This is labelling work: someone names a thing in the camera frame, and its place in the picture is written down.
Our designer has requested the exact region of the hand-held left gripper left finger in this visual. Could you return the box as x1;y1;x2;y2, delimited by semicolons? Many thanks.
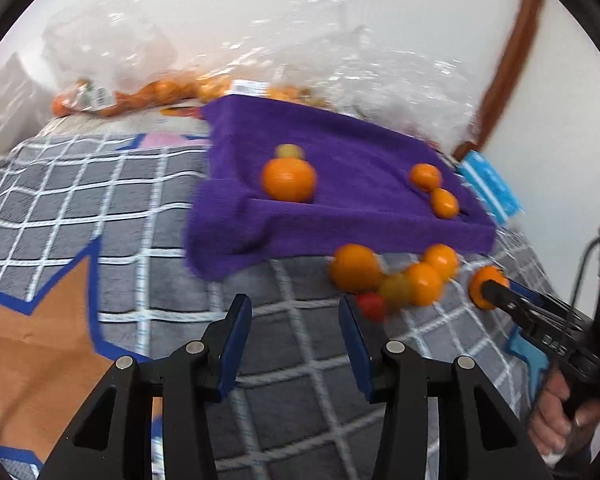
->
37;293;254;480

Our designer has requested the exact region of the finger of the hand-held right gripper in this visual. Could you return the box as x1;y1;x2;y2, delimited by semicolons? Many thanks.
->
481;280;571;346
507;282;573;326

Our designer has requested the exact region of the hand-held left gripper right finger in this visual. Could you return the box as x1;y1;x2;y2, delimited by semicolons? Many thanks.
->
338;293;554;480

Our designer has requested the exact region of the large orange mandarin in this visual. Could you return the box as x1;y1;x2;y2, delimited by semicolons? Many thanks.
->
469;266;511;312

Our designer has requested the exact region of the red cherry tomato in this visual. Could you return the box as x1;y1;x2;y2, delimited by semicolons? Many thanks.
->
356;292;387;322

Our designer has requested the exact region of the small orange mandarin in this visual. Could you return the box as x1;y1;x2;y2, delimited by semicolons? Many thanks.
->
402;262;444;307
409;162;443;192
261;157;317;204
422;243;461;281

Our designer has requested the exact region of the large mandarin with dark mark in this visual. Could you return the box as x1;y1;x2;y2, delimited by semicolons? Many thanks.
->
328;243;384;294

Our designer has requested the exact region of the small oval orange kumquat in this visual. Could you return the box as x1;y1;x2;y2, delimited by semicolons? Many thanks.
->
430;188;461;220

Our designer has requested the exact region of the purple towel-covered tray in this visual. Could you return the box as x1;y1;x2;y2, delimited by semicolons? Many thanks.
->
184;95;497;281

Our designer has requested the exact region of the person's right hand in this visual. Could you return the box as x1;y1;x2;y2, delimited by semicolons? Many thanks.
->
530;370;600;463

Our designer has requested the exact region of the blue tissue pack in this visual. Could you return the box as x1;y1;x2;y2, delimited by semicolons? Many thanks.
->
457;150;523;226

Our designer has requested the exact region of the grey checked blanket with stars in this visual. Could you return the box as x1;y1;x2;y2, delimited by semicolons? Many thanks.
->
0;130;588;480

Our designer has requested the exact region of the clear bag of cherry tomatoes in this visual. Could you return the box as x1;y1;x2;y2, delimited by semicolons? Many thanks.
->
330;45;481;153

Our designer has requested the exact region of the white printed bedsheet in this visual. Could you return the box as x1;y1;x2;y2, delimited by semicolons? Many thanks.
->
30;102;216;153

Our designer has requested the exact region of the labelled clear bag of oranges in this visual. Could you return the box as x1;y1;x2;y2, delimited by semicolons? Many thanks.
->
145;60;236;108

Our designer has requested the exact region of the clear bag of small oranges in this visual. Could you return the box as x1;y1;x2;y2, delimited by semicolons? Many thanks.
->
42;5;176;118

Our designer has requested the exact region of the large crumpled clear plastic bag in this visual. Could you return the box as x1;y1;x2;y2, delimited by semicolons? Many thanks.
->
230;0;381;116

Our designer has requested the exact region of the white plastic bag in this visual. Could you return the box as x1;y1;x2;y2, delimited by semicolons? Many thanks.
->
0;52;46;161

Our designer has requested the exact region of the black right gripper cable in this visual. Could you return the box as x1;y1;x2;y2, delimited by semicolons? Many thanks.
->
527;237;600;423

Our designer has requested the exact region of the brown wooden door frame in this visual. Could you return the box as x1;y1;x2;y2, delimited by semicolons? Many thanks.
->
452;0;546;161

